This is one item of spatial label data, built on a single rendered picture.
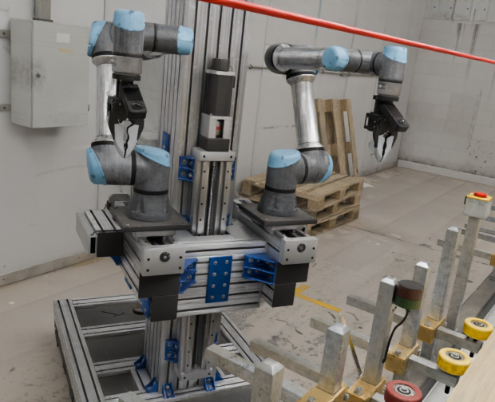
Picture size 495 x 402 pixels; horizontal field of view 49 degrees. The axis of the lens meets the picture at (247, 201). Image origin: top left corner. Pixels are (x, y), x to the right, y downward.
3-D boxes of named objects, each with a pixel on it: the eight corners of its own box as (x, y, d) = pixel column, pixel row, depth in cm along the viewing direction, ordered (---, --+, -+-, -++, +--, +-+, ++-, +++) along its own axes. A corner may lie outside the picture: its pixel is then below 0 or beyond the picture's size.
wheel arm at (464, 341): (345, 306, 184) (346, 294, 183) (349, 303, 187) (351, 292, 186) (477, 356, 161) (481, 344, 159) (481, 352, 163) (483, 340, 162)
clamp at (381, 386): (342, 409, 128) (346, 391, 126) (366, 385, 138) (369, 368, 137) (364, 420, 125) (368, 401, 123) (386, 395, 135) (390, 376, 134)
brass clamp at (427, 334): (413, 337, 168) (416, 323, 167) (427, 323, 179) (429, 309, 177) (432, 345, 165) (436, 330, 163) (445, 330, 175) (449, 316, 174)
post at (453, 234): (417, 366, 176) (447, 226, 164) (421, 362, 179) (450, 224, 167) (428, 370, 175) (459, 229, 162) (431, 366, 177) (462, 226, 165)
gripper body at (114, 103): (134, 119, 147) (136, 73, 143) (142, 124, 139) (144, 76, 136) (105, 118, 143) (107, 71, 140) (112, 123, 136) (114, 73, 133)
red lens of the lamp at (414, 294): (391, 293, 122) (393, 284, 122) (401, 285, 127) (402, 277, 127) (417, 302, 119) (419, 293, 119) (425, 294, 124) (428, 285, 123)
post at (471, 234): (441, 333, 197) (467, 214, 185) (445, 329, 200) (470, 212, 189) (453, 338, 194) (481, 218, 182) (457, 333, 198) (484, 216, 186)
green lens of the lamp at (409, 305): (389, 303, 123) (390, 294, 123) (398, 295, 128) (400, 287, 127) (414, 313, 120) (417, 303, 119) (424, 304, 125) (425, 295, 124)
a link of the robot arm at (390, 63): (394, 46, 176) (414, 48, 169) (388, 81, 179) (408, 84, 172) (377, 44, 172) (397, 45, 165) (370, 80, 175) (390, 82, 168)
